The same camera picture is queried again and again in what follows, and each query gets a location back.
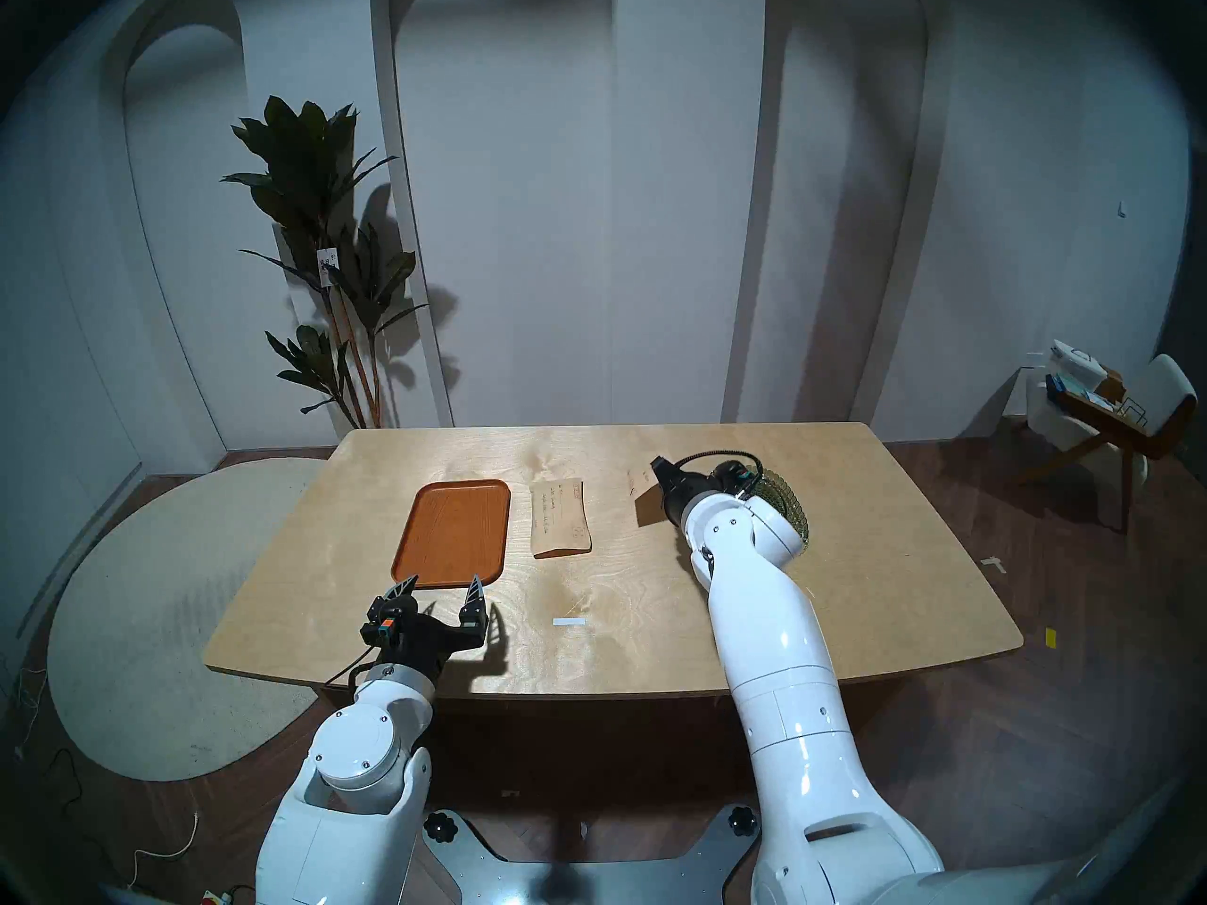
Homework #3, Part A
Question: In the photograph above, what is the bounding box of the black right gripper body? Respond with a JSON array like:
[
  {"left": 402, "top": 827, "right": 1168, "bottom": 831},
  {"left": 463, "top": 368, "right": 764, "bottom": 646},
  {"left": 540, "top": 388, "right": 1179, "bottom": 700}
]
[{"left": 658, "top": 464, "right": 719, "bottom": 528}]

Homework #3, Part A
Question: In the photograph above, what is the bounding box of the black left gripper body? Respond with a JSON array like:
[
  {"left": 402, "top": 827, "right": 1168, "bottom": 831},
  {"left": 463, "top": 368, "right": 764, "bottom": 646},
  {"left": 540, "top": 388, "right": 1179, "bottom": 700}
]
[{"left": 361, "top": 596, "right": 491, "bottom": 683}]

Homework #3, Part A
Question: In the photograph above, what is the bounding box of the kraft envelope with red stamp box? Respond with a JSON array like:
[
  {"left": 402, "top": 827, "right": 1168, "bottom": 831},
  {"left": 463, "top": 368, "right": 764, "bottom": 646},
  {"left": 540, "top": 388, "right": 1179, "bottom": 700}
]
[{"left": 530, "top": 479, "right": 593, "bottom": 560}]

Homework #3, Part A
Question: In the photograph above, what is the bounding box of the orange wooden tray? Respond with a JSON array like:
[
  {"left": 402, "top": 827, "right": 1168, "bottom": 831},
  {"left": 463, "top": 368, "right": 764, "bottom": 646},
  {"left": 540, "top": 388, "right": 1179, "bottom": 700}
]
[{"left": 391, "top": 480, "right": 512, "bottom": 590}]

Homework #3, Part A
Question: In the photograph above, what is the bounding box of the green glass tray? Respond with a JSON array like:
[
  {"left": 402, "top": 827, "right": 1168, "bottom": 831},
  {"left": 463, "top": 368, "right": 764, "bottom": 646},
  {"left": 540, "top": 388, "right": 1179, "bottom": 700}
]
[{"left": 754, "top": 469, "right": 810, "bottom": 561}]

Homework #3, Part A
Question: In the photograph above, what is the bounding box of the dark wooden table base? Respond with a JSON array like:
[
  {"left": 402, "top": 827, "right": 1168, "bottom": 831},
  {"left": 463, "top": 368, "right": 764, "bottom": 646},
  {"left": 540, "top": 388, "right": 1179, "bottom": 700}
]
[{"left": 321, "top": 682, "right": 755, "bottom": 819}]

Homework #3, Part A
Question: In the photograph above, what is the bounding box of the oval beige rug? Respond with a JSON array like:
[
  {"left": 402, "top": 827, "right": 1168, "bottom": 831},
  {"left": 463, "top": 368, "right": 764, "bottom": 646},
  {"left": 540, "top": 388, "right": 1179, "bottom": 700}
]
[{"left": 47, "top": 457, "right": 327, "bottom": 782}]

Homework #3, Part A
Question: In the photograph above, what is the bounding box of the white box on armchair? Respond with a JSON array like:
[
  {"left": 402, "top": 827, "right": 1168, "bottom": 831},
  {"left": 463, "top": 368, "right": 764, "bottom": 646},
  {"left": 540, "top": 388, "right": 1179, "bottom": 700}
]
[{"left": 1050, "top": 340, "right": 1108, "bottom": 387}]

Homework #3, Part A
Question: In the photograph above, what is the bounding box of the tall dark green plant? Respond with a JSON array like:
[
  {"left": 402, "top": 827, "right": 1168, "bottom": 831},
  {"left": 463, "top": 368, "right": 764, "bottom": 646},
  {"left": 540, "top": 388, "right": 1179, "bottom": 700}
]
[{"left": 222, "top": 95, "right": 430, "bottom": 430}]

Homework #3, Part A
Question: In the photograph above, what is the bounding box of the white wooden armchair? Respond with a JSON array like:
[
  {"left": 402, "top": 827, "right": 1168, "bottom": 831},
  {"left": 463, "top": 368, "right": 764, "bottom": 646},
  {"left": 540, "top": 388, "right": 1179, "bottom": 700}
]
[{"left": 1014, "top": 354, "right": 1199, "bottom": 535}]

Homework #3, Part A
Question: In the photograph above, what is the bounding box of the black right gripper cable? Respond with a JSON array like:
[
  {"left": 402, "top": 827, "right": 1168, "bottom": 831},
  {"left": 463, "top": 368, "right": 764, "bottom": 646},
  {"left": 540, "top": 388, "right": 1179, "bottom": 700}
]
[{"left": 674, "top": 450, "right": 766, "bottom": 487}]

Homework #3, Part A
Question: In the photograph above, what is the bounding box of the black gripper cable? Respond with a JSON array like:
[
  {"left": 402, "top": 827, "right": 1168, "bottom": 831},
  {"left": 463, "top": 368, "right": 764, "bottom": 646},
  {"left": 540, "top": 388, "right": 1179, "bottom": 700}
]
[
  {"left": 674, "top": 450, "right": 766, "bottom": 487},
  {"left": 324, "top": 641, "right": 378, "bottom": 693}
]

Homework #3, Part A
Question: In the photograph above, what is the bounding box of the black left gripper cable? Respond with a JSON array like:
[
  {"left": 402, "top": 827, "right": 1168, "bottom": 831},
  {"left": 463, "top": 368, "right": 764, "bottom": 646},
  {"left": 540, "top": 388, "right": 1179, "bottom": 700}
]
[{"left": 324, "top": 641, "right": 378, "bottom": 693}]

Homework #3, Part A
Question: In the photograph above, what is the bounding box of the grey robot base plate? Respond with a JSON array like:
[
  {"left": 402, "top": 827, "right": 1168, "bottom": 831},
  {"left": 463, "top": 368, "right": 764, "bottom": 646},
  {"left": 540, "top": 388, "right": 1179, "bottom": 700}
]
[{"left": 422, "top": 804, "right": 761, "bottom": 905}]

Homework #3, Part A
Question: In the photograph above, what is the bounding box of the white floor cable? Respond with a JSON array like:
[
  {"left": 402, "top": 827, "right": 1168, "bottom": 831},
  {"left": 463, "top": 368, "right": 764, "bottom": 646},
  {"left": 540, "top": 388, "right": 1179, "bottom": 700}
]
[{"left": 127, "top": 812, "right": 201, "bottom": 891}]

